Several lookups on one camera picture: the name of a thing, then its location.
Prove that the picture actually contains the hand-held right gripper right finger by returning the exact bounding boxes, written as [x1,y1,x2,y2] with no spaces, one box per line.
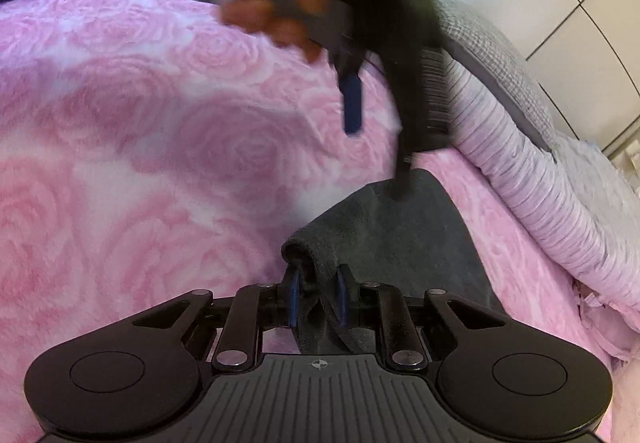
[336,263,510,372]

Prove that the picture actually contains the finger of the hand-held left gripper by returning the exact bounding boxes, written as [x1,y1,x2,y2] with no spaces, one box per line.
[334,50,366,137]
[389,67,427,201]

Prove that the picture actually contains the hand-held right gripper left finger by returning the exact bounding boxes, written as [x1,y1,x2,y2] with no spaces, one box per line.
[131,265,304,372]

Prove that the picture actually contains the dark grey pants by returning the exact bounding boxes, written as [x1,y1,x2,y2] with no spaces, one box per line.
[280,168,507,355]

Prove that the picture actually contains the grey pillow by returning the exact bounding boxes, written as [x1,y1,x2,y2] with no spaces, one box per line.
[430,0,560,155]

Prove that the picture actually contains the lavender ribbed duvet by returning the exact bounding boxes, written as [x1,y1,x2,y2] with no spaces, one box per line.
[440,56,640,316]

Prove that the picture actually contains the white quilt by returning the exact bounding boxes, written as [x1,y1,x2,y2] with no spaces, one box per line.
[550,132,640,236]

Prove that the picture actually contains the pink rose blanket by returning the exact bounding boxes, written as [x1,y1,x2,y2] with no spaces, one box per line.
[0,0,640,443]

